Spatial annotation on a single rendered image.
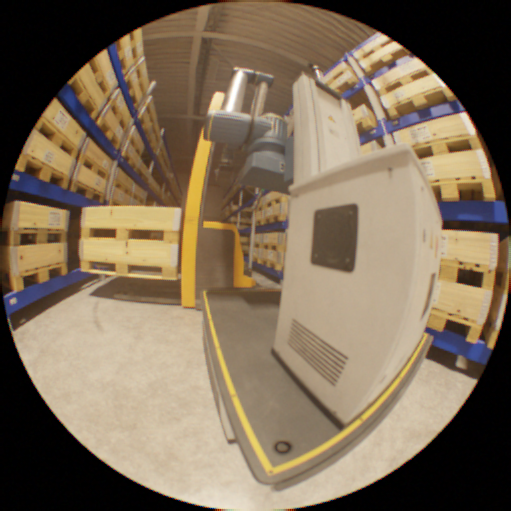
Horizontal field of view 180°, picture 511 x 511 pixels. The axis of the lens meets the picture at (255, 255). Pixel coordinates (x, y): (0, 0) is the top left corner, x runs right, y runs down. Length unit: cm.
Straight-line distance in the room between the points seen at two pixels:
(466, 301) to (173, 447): 166
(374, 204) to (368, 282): 13
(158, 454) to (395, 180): 97
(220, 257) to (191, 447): 146
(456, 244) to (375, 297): 115
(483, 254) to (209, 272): 222
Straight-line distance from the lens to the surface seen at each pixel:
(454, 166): 152
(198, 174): 173
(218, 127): 92
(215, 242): 155
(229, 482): 72
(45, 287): 204
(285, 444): 40
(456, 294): 138
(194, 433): 78
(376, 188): 30
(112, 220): 182
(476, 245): 139
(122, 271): 178
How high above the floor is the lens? 72
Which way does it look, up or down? 4 degrees down
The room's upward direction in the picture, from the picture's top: 5 degrees clockwise
